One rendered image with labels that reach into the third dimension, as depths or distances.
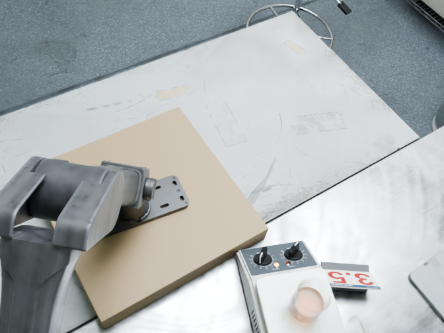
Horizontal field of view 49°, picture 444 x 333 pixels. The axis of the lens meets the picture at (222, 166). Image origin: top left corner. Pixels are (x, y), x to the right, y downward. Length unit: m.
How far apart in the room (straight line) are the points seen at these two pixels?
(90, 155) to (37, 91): 1.45
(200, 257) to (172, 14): 2.02
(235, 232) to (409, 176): 0.42
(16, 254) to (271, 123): 0.74
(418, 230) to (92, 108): 0.72
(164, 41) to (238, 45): 1.36
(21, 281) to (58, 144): 0.61
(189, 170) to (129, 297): 0.27
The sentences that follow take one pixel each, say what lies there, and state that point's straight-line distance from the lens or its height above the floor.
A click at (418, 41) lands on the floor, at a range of 2.97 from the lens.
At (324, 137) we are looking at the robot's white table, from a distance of 1.09.
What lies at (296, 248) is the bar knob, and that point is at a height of 0.96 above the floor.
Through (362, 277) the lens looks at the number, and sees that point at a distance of 0.93.
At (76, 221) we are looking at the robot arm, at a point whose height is 1.34.
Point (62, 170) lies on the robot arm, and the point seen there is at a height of 1.31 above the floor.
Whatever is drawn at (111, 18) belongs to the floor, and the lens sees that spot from 2.71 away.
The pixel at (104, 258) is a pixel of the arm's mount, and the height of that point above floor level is 0.94.
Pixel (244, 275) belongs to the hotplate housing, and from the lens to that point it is 0.84.
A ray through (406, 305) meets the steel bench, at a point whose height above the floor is 0.90.
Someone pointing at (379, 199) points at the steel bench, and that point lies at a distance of 1.04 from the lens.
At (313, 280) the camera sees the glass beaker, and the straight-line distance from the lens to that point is 0.75.
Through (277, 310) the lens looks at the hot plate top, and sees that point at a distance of 0.79.
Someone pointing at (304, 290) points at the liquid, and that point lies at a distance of 0.77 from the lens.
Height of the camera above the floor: 1.72
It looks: 56 degrees down
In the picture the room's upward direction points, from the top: 10 degrees clockwise
